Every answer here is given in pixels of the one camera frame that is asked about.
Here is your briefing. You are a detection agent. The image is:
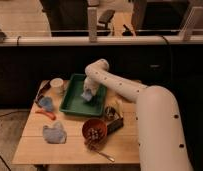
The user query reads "blue sponge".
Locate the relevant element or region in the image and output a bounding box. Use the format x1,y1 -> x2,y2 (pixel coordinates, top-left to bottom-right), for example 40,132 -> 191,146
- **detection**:
81,92 -> 93,101

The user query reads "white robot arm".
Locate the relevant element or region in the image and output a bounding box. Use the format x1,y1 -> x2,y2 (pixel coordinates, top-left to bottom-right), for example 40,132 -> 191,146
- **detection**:
83,59 -> 194,171

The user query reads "green plastic tray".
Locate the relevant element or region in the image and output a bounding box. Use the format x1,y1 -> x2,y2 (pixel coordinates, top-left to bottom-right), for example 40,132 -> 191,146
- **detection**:
59,74 -> 107,117

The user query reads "white cup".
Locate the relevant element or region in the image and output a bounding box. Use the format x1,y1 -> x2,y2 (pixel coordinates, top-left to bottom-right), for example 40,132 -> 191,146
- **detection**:
50,78 -> 64,94

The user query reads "round metal container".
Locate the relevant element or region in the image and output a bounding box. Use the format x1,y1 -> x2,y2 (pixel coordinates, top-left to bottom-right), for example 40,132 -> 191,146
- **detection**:
105,106 -> 116,120

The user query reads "small blue cloth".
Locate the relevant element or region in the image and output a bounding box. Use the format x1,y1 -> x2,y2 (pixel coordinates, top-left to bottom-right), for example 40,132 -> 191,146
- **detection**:
39,97 -> 54,112

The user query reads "red bowl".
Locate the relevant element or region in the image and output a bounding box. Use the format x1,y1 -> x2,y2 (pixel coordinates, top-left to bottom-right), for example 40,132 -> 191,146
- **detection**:
82,118 -> 107,144

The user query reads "black rectangular block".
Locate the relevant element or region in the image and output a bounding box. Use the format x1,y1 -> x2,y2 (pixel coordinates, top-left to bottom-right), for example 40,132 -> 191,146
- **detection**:
107,118 -> 123,135

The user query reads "blue crumpled cloth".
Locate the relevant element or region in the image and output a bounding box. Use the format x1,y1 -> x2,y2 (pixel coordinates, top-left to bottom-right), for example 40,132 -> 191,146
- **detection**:
42,121 -> 67,144

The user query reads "wooden table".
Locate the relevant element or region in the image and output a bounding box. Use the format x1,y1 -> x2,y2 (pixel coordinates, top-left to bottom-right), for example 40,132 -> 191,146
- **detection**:
12,90 -> 139,165

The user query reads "black office chair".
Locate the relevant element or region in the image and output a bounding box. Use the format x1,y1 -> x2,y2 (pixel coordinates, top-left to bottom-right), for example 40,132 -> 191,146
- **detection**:
98,9 -> 115,30

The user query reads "metal spoon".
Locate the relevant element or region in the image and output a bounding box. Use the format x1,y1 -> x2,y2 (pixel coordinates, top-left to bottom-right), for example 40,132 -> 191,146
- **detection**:
86,143 -> 115,162

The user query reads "white horizontal rail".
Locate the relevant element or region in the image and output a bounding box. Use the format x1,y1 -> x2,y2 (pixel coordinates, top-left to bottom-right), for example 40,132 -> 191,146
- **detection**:
0,35 -> 203,46

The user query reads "orange handled tool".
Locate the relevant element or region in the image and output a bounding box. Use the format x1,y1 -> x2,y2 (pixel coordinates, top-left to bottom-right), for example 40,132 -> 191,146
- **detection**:
35,110 -> 56,120

